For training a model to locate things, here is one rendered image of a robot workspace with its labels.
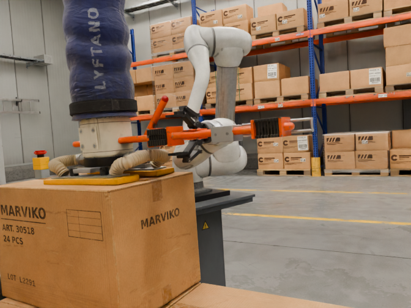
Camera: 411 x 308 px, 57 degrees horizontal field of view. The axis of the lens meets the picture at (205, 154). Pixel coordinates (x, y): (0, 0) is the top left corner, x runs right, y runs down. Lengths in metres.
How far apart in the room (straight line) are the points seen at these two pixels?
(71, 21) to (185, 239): 0.80
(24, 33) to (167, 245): 12.10
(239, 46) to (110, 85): 0.78
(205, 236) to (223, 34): 0.99
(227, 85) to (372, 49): 7.83
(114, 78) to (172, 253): 0.60
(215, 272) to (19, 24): 11.67
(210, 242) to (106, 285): 0.95
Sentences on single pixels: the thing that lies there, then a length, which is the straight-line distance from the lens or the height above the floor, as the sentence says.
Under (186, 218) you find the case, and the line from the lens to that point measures 1.34.
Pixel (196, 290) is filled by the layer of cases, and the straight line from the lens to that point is 1.41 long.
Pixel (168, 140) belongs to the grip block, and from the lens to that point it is 1.14.
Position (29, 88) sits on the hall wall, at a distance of 12.80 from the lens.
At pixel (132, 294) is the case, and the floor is 0.64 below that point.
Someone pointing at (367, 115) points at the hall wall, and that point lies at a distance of 9.46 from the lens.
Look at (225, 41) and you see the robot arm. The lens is 1.83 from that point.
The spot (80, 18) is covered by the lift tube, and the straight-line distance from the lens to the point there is 1.33.
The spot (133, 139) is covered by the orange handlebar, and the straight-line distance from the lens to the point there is 1.24.
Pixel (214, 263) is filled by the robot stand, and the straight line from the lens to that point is 2.07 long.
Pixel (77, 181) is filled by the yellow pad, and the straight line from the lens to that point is 1.27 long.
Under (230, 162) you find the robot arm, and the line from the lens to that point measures 1.99.
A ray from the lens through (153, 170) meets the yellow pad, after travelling 1.30.
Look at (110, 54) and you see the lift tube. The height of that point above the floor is 1.36.
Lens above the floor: 1.10
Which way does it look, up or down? 4 degrees down
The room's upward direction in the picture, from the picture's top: 4 degrees counter-clockwise
